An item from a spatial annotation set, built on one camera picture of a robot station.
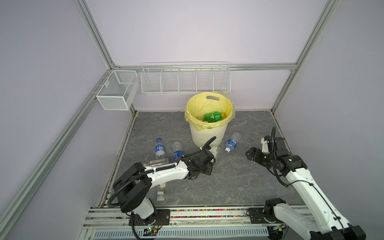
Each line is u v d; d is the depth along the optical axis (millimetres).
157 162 887
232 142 961
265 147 700
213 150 872
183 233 1573
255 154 695
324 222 395
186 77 977
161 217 738
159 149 938
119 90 1019
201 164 643
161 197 772
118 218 754
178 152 913
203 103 944
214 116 959
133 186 435
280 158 557
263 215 726
